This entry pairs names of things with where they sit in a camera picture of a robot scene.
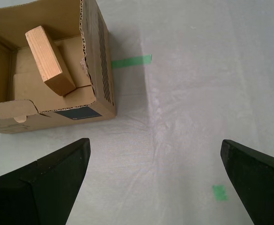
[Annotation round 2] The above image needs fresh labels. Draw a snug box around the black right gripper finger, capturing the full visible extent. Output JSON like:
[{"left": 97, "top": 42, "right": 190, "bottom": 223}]
[
  {"left": 0, "top": 137, "right": 91, "bottom": 225},
  {"left": 220, "top": 139, "right": 274, "bottom": 225}
]

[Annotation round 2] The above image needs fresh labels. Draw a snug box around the light wooden block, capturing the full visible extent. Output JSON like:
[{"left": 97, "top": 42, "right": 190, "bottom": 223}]
[{"left": 25, "top": 25, "right": 77, "bottom": 97}]

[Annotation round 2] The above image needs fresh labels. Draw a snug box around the brown cardboard box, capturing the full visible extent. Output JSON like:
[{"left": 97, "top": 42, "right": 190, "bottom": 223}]
[{"left": 0, "top": 0, "right": 118, "bottom": 135}]

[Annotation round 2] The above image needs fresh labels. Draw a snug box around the small green tape square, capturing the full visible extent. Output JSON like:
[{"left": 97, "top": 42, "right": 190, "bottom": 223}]
[{"left": 212, "top": 184, "right": 229, "bottom": 202}]

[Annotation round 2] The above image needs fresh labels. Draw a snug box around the white plastic table cover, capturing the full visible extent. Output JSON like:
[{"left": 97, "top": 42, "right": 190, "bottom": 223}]
[{"left": 0, "top": 0, "right": 274, "bottom": 225}]

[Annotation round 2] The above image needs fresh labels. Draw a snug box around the long green tape strip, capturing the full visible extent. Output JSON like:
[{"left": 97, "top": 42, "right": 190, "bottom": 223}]
[{"left": 111, "top": 54, "right": 152, "bottom": 70}]

